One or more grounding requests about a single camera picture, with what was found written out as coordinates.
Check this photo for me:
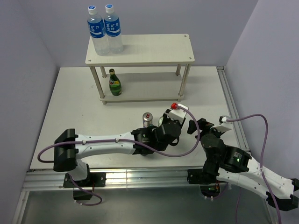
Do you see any front clear glass bottle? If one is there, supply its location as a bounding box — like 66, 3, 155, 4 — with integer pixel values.
147, 124, 157, 129

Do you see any clear glass bottle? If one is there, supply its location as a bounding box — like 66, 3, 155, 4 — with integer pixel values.
147, 124, 157, 129
157, 116, 164, 127

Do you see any left blue-label water bottle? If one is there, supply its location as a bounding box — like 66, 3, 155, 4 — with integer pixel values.
87, 5, 109, 56

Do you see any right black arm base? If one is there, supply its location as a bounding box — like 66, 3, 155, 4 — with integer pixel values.
187, 168, 216, 185

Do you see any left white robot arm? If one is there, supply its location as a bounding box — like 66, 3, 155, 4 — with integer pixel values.
53, 109, 186, 186

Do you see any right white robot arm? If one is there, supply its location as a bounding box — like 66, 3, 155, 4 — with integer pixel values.
187, 116, 299, 211

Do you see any rear red silver can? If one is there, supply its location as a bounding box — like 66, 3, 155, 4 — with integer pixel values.
142, 112, 153, 128

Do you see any green glass bottle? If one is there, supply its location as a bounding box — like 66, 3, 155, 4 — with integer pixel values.
109, 69, 122, 96

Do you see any aluminium rail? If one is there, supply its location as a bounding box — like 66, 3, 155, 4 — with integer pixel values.
216, 66, 250, 151
23, 166, 236, 191

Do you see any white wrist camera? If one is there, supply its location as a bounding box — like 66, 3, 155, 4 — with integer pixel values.
167, 103, 189, 124
211, 116, 233, 134

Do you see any aluminium right rail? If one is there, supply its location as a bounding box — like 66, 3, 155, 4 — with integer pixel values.
216, 66, 250, 151

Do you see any right blue-label water bottle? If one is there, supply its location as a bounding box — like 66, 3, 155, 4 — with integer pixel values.
104, 4, 123, 54

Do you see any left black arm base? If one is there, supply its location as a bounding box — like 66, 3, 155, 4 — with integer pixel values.
63, 172, 106, 188

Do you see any rear clear glass bottle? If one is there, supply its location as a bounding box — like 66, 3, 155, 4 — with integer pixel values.
157, 116, 164, 127

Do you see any blue-label water bottle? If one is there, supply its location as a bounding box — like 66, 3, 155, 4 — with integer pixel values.
87, 5, 109, 56
104, 4, 123, 54

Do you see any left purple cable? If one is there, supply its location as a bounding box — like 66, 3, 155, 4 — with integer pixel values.
37, 104, 201, 206

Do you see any aluminium front rail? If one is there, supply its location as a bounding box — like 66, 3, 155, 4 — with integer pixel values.
23, 166, 236, 191

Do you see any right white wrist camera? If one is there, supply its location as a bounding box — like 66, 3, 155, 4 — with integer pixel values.
211, 116, 233, 134

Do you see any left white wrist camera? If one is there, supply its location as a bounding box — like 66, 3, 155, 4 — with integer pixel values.
167, 103, 189, 124

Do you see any black box under rail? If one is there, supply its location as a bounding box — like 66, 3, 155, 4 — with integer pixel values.
73, 190, 92, 201

